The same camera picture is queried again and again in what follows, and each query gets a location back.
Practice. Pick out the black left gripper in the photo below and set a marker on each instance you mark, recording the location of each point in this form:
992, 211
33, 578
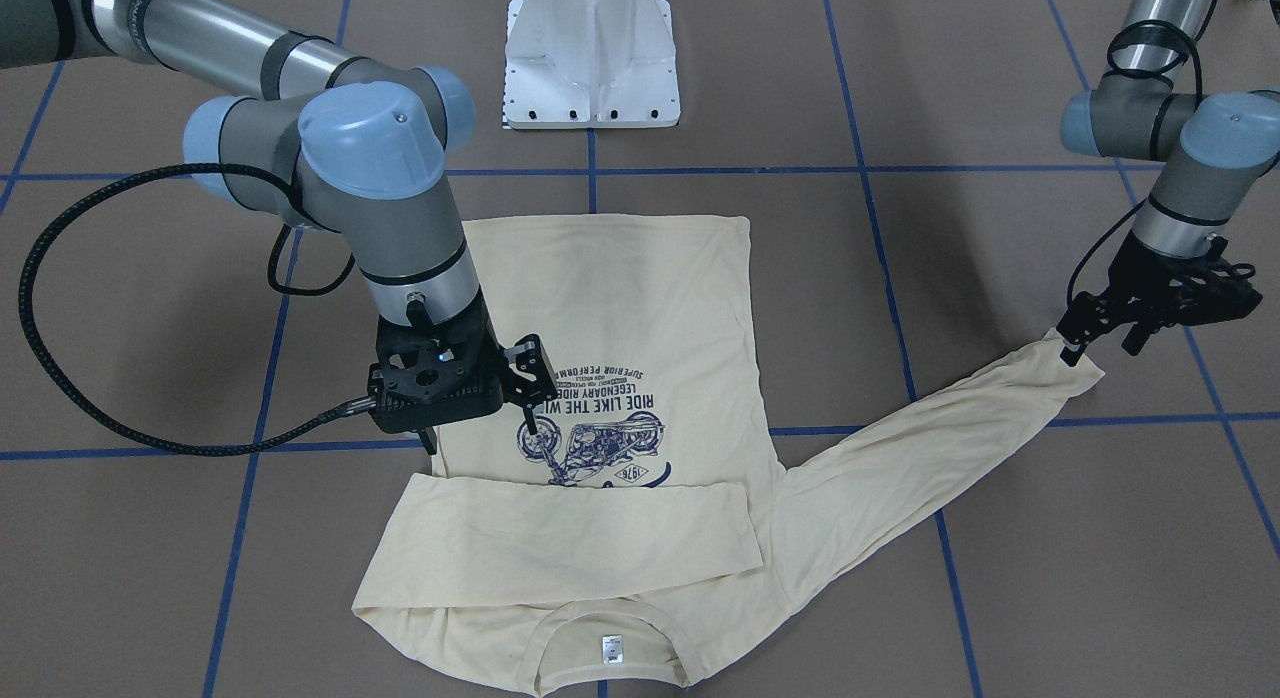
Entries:
1143, 269

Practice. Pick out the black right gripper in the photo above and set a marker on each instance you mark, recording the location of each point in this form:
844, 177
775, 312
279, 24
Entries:
529, 369

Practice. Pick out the cream long sleeve shirt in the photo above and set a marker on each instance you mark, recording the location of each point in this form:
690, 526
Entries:
648, 531

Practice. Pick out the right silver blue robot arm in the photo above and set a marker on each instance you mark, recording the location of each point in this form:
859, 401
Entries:
327, 140

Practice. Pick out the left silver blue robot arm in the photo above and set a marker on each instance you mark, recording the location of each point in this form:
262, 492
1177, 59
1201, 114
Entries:
1213, 147

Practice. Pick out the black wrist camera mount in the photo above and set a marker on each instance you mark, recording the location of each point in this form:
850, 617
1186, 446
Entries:
417, 400

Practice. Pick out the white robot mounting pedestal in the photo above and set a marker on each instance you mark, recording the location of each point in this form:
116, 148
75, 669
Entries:
579, 64

